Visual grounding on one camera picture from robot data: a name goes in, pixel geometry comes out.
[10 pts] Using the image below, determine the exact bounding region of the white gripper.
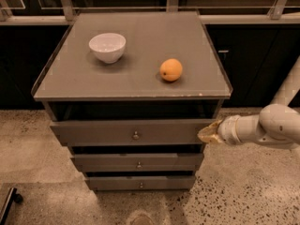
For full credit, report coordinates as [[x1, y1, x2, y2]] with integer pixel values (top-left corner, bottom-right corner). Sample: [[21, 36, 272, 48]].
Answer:
[[198, 115, 241, 145]]

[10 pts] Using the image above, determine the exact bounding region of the grey top drawer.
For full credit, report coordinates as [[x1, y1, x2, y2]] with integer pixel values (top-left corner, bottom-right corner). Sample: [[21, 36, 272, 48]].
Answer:
[[51, 119, 214, 146]]

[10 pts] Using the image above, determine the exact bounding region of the grey drawer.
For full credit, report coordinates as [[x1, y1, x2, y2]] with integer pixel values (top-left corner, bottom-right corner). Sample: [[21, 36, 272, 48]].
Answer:
[[86, 175, 196, 191], [51, 119, 214, 146], [71, 153, 203, 173]]

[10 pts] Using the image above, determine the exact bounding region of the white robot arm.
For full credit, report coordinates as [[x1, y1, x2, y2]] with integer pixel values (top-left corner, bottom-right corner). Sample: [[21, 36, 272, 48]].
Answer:
[[198, 57, 300, 149]]

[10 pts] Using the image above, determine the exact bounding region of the grey bottom drawer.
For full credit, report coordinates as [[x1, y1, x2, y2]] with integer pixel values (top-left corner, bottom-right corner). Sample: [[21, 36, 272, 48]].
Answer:
[[86, 175, 196, 191]]

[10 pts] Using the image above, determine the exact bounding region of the grey drawer cabinet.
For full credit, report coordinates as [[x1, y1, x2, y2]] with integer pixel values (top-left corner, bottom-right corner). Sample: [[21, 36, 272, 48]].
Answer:
[[32, 12, 232, 182]]

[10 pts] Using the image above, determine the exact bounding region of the grey middle drawer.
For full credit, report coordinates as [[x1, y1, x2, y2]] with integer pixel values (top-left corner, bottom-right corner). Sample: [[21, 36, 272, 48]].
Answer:
[[71, 153, 203, 173]]

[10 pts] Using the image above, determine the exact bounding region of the orange fruit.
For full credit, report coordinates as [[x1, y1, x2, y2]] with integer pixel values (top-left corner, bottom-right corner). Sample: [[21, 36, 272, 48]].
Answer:
[[159, 58, 183, 82]]

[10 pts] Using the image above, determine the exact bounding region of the white ceramic bowl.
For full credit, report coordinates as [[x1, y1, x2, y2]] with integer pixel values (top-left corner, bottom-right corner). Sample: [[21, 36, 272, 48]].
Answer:
[[89, 33, 127, 64]]

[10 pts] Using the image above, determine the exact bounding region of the black wheeled base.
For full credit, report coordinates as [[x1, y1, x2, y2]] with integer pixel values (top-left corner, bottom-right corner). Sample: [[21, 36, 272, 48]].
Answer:
[[0, 187, 23, 225]]

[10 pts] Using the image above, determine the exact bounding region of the metal window frame rail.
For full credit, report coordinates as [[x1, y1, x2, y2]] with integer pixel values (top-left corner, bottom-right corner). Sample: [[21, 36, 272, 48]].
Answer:
[[0, 0, 300, 25]]

